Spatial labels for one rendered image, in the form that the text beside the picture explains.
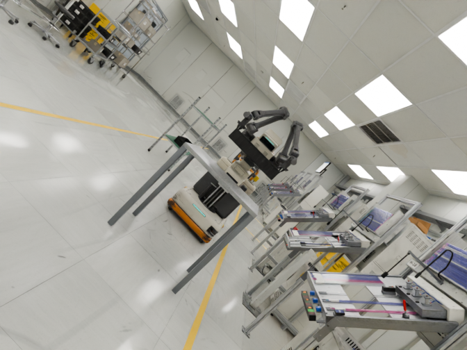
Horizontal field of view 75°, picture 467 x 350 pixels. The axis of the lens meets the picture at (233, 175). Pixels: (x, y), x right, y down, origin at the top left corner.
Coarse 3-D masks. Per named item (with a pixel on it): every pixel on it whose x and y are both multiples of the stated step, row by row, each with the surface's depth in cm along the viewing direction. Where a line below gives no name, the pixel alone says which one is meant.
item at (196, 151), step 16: (192, 144) 227; (176, 160) 213; (208, 160) 228; (160, 176) 214; (224, 176) 229; (144, 192) 215; (240, 192) 230; (128, 208) 216; (256, 208) 231; (112, 224) 217; (240, 224) 207; (224, 240) 209; (208, 256) 210; (192, 272) 212; (176, 288) 213
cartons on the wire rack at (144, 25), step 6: (132, 12) 717; (138, 12) 715; (132, 18) 717; (138, 18) 715; (144, 24) 736; (150, 24) 769; (144, 30) 751; (150, 30) 779; (120, 36) 712; (150, 36) 799; (126, 42) 749; (132, 42) 759; (120, 54) 777; (114, 60) 779; (120, 60) 779; (126, 60) 799; (120, 66) 796
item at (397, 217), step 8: (400, 200) 338; (408, 200) 324; (392, 216) 308; (400, 216) 307; (352, 224) 378; (360, 224) 363; (384, 224) 308; (392, 224) 308; (288, 232) 392; (376, 232) 309; (384, 232) 309; (384, 240) 309; (312, 264) 352; (272, 280) 319; (280, 288) 318
